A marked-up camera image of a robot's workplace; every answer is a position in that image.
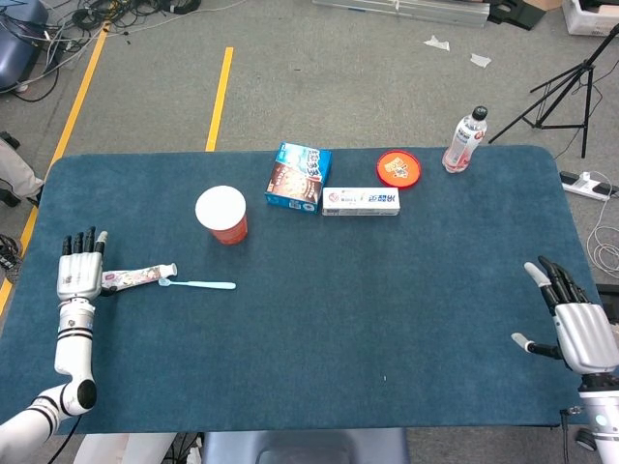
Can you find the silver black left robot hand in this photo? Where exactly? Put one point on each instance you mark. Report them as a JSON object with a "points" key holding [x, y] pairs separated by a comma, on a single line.
{"points": [[79, 275]]}

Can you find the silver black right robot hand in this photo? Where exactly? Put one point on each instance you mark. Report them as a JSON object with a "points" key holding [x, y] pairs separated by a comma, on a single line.
{"points": [[587, 333]]}

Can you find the white patterned toothpaste tube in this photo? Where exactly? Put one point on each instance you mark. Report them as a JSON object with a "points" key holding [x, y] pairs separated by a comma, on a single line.
{"points": [[140, 277]]}

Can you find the light blue toothbrush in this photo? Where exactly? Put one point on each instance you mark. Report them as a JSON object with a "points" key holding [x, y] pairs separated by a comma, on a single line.
{"points": [[203, 284]]}

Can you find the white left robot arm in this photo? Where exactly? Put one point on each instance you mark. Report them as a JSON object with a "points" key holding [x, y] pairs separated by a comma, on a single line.
{"points": [[72, 348]]}

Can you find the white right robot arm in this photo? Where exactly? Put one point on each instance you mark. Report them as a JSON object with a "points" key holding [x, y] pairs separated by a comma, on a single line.
{"points": [[602, 420]]}

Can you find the white toothpaste box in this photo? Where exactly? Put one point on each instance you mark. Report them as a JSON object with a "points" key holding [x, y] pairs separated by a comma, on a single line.
{"points": [[360, 200]]}

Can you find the grey sneaker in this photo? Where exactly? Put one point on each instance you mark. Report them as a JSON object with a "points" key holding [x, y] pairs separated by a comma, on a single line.
{"points": [[9, 261]]}

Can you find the beige trouser leg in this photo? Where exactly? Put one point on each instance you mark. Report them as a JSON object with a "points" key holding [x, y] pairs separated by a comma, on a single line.
{"points": [[17, 169]]}

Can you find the white power strip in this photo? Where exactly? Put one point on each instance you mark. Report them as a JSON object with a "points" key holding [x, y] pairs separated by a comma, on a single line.
{"points": [[587, 186]]}

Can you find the red paper cup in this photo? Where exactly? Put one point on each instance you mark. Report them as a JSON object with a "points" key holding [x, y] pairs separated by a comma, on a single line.
{"points": [[220, 208]]}

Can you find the clear bottle with pink drink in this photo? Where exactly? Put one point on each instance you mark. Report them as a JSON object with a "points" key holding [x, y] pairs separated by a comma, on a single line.
{"points": [[463, 140]]}

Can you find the navy rounded chair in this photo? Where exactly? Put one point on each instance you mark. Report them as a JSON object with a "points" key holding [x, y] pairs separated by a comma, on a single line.
{"points": [[14, 53]]}

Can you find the blue snack box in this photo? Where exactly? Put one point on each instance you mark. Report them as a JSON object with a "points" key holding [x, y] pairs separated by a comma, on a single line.
{"points": [[297, 179]]}

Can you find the blue felt table mat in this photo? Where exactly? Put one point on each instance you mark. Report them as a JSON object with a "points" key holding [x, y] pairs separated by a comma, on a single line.
{"points": [[338, 299]]}

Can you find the red round lid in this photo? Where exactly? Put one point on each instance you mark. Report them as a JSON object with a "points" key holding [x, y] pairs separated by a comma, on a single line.
{"points": [[398, 168]]}

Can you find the black tripod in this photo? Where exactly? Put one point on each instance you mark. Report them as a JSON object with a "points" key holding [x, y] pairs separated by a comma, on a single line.
{"points": [[589, 67]]}

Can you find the crumpled white paper scrap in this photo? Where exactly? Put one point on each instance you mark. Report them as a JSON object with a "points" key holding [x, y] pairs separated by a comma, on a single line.
{"points": [[437, 43], [480, 60]]}

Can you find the white plastic bin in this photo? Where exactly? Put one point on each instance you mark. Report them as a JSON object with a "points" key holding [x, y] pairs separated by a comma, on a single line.
{"points": [[580, 21]]}

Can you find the black foam brackets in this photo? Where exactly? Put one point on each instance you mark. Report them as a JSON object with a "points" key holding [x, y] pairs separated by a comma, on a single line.
{"points": [[512, 14]]}

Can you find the brown cardboard box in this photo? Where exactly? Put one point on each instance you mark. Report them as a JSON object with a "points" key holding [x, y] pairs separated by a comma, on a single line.
{"points": [[544, 4]]}

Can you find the aluminium profile rails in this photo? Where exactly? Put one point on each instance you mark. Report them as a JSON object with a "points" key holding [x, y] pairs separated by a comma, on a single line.
{"points": [[435, 12]]}

